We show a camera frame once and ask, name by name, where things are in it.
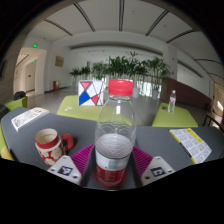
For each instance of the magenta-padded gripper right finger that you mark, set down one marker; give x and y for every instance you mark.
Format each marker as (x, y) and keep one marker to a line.
(158, 170)

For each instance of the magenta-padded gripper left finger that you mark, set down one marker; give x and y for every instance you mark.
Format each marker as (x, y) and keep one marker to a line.
(65, 170)

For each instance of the clear red-capped water bottle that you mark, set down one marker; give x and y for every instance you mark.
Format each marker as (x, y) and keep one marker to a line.
(115, 133)

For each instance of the red and white mug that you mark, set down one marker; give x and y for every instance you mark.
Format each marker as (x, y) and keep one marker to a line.
(48, 146)

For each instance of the flat round red coaster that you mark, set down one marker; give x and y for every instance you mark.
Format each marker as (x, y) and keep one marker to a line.
(97, 179)

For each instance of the lime green table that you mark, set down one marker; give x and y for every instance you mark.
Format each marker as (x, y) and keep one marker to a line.
(175, 119)
(16, 104)
(76, 111)

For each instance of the small clear plastic bottle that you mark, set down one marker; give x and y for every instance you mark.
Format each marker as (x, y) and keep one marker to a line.
(172, 101)

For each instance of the wooden bench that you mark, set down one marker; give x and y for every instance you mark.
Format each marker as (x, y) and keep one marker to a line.
(215, 118)

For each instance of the white cube with coloured triangles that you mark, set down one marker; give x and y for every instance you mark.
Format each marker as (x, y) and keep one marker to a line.
(90, 93)

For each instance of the red fire extinguisher box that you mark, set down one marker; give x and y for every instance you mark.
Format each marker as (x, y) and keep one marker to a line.
(55, 85)

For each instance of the row of potted green plants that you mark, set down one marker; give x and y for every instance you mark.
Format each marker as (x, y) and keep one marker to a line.
(133, 66)

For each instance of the green exit sign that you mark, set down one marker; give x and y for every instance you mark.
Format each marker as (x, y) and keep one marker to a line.
(35, 45)

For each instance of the framed wall picture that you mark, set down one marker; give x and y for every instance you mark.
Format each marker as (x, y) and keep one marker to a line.
(59, 61)

